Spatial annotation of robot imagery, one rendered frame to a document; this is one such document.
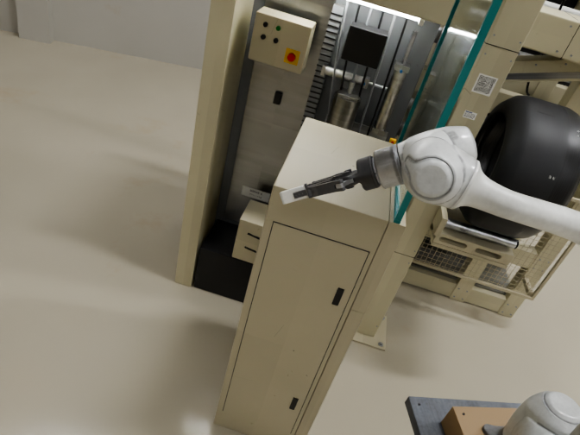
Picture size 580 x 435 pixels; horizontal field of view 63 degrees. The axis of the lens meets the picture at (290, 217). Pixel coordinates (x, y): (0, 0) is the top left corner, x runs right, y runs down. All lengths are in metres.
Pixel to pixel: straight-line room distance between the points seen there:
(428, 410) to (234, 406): 0.80
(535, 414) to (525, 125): 1.08
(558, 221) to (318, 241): 0.68
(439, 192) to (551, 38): 1.58
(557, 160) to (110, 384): 2.09
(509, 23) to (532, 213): 1.15
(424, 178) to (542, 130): 1.28
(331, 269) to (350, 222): 0.19
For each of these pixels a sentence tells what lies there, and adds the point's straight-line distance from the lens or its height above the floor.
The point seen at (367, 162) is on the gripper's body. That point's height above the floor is 1.52.
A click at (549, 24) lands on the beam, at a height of 1.75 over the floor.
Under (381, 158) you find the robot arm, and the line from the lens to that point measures 1.06.
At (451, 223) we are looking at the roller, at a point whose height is 0.91.
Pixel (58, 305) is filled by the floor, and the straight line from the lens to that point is 2.71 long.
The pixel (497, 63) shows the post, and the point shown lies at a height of 1.60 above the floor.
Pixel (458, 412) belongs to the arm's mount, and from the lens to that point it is 1.75.
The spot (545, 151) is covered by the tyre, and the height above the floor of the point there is 1.38.
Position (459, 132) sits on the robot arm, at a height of 1.65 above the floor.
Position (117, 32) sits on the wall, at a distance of 5.77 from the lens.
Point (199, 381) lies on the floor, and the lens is 2.42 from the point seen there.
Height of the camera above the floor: 1.99
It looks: 35 degrees down
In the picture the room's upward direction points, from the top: 16 degrees clockwise
